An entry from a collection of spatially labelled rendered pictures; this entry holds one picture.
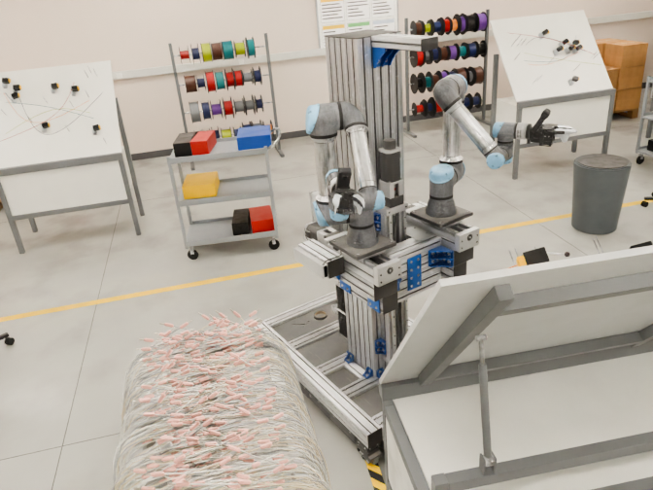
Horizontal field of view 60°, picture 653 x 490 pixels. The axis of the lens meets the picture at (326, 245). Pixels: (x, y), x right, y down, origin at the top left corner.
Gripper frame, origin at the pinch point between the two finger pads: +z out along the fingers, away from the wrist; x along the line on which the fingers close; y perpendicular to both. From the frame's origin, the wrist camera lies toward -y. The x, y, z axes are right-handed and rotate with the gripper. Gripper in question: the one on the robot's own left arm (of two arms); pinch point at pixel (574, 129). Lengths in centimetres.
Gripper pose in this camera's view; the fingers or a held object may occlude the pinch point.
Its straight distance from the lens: 277.6
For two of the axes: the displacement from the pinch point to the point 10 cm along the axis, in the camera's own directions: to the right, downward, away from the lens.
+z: 8.6, 1.6, -4.9
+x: -4.9, 5.3, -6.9
